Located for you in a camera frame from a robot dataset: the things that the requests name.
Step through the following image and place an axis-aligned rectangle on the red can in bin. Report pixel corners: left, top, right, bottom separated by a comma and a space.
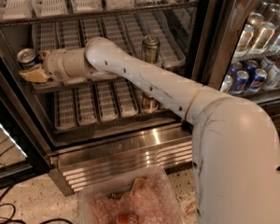
117, 214, 139, 224

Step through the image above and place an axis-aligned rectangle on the green gold can middle shelf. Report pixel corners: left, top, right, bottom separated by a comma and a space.
141, 35, 161, 64

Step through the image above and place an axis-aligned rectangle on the glass fridge door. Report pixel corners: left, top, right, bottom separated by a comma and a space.
189, 0, 280, 110

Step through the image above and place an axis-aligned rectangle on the white can behind glass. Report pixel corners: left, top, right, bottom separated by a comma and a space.
220, 75, 233, 93

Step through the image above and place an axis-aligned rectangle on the gold can bottom shelf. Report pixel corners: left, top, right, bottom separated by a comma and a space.
141, 92, 159, 113

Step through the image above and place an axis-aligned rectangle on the stainless steel fridge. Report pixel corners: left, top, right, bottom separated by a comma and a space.
0, 0, 280, 197

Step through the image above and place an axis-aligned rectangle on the silver can upper right shelf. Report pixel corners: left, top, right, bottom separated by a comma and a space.
235, 24, 254, 55

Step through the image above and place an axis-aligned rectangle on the blue pepsi can behind glass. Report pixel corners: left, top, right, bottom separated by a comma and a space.
230, 70, 249, 94

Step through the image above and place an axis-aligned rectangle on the orange extension cable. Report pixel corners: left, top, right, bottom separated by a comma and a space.
185, 201, 197, 217

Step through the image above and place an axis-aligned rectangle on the blue pepsi can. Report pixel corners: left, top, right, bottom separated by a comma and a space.
17, 48, 41, 70
247, 68, 267, 92
230, 70, 249, 94

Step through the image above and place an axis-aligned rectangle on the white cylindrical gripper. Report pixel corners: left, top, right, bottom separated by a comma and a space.
19, 49, 93, 83

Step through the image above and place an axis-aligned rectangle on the clear plastic bin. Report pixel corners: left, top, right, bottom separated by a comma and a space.
78, 166, 185, 224

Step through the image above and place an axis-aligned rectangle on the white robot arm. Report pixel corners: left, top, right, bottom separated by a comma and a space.
21, 37, 280, 224

